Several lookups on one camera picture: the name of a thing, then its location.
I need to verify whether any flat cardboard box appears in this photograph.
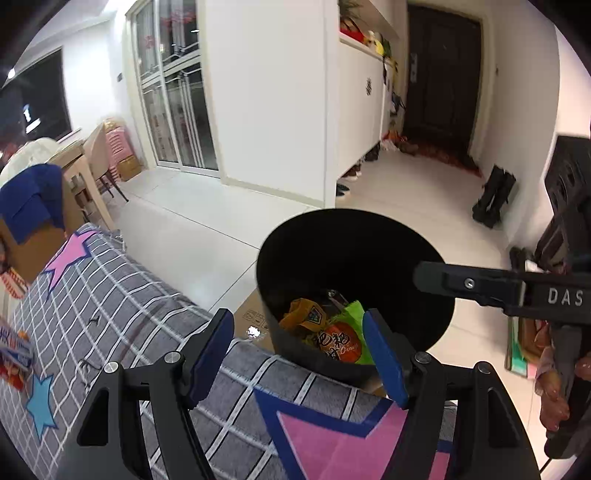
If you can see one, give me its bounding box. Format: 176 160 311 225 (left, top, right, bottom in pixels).
232 288 278 354

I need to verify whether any black trash bin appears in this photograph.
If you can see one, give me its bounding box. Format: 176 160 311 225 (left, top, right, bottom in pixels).
256 209 455 381

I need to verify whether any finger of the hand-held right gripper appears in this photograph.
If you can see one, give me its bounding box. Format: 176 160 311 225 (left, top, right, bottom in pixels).
412 261 527 308

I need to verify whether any beige dining chair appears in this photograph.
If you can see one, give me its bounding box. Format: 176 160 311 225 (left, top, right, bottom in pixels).
83 124 130 204

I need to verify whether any white wall cabinet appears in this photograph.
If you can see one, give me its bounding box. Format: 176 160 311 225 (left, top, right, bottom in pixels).
325 0 407 208

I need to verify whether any black boot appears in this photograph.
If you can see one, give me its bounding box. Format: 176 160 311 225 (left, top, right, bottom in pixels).
485 170 517 229
472 165 506 224

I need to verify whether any sliding glass door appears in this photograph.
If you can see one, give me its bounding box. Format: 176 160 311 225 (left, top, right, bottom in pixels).
124 0 221 174

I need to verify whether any beige dining table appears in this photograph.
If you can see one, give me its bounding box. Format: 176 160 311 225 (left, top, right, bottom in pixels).
46 138 116 232

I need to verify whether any blue cloth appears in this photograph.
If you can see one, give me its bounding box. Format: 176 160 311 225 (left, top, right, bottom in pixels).
0 164 66 245

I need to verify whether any grey plaid star blanket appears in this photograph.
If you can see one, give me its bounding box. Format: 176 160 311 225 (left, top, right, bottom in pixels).
0 226 458 480

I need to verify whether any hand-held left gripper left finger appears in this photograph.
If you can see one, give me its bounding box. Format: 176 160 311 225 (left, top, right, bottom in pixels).
55 308 236 480

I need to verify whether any row of shoes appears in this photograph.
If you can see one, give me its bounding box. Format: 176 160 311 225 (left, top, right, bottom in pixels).
335 131 421 197

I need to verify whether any brown chair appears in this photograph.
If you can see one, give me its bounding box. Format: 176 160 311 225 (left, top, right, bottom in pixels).
0 164 88 284

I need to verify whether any dark window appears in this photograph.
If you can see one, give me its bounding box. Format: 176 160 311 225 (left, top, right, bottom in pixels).
0 46 74 148

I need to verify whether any person's right hand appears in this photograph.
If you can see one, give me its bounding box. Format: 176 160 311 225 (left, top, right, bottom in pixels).
536 346 572 433

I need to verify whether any white mesh food cover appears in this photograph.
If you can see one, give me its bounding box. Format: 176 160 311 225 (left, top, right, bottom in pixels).
0 137 61 188

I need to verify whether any dark front door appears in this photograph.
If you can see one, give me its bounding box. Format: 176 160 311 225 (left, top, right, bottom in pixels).
401 2 483 160

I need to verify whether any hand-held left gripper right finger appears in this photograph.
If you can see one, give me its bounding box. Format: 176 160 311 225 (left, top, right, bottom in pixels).
362 309 543 480

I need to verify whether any yellow brown packet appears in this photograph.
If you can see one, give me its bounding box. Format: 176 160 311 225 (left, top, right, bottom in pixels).
279 298 328 333

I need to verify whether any red gift bag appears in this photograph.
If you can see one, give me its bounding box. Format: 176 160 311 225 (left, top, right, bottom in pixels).
340 16 365 42

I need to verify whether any red doormat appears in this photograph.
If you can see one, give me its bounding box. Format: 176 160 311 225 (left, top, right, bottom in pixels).
406 141 483 178

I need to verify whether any pink stool stack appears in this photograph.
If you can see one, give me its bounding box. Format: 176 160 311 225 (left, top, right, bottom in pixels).
105 129 134 171

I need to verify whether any small cardboard box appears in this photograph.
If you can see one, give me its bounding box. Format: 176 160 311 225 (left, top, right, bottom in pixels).
117 157 144 182

